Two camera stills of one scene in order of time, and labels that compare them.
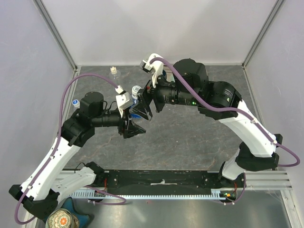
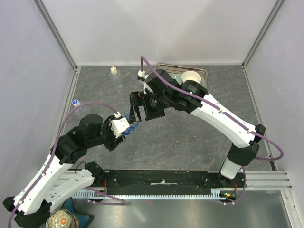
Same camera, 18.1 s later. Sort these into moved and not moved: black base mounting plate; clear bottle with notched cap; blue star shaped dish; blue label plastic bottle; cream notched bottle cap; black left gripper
Moved: blue label plastic bottle; black left gripper
Not moved: clear bottle with notched cap; black base mounting plate; cream notched bottle cap; blue star shaped dish
